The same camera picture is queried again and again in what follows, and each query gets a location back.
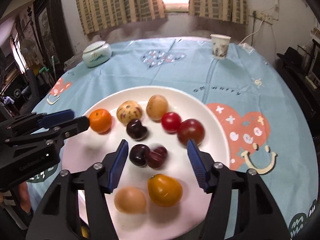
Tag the white oval plate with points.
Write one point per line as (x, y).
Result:
(140, 93)

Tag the tan yellow round fruit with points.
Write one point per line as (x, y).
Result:
(130, 200)

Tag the black computer desk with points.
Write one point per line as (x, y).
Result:
(295, 85)

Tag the clear glass mug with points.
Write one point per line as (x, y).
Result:
(72, 63)

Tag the orange yellow tomato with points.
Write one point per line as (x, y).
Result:
(165, 190)

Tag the dark framed painting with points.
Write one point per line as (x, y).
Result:
(47, 30)

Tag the person's left hand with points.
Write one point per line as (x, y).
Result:
(24, 196)

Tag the white wall power strip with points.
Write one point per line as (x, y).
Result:
(266, 17)

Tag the blue printed tablecloth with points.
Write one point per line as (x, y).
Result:
(175, 67)

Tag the computer monitor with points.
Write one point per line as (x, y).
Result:
(315, 67)

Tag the black hat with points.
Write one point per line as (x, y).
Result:
(291, 55)

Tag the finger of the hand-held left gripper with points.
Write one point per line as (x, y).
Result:
(57, 118)
(75, 127)

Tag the white ceramic lidded jar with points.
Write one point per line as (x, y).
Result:
(97, 55)

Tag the faintly striped pepino melon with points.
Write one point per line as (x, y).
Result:
(157, 107)

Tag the red cherry tomato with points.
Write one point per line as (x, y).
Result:
(171, 122)

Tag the yellow green tomato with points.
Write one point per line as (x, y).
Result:
(85, 232)

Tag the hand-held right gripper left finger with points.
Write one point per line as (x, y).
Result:
(117, 170)

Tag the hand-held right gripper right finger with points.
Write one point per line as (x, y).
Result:
(197, 170)

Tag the striped checked curtain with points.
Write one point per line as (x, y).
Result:
(120, 2)
(217, 0)

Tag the printed paper cup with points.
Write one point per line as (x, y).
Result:
(220, 46)

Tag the white standing fan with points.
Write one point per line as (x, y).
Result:
(27, 48)

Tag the dark red cherry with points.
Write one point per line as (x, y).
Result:
(158, 157)

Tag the small orange mandarin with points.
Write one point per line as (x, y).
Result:
(100, 120)

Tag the dark red plum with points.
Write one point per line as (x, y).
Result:
(191, 131)

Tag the white power adapter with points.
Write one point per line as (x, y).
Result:
(246, 47)

